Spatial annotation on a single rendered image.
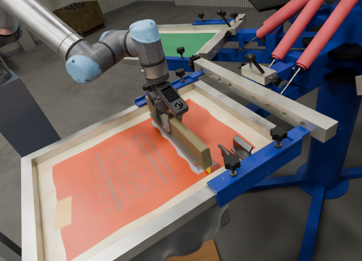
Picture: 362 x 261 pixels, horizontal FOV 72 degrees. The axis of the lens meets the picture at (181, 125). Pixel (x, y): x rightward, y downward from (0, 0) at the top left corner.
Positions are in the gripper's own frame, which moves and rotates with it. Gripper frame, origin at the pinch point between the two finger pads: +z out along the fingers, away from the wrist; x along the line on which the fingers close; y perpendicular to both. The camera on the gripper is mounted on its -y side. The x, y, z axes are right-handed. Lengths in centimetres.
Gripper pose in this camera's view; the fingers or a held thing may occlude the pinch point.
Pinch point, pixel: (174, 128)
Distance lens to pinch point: 85.9
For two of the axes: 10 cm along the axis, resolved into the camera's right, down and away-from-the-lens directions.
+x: -8.5, 4.4, -2.8
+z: 2.0, 7.7, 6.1
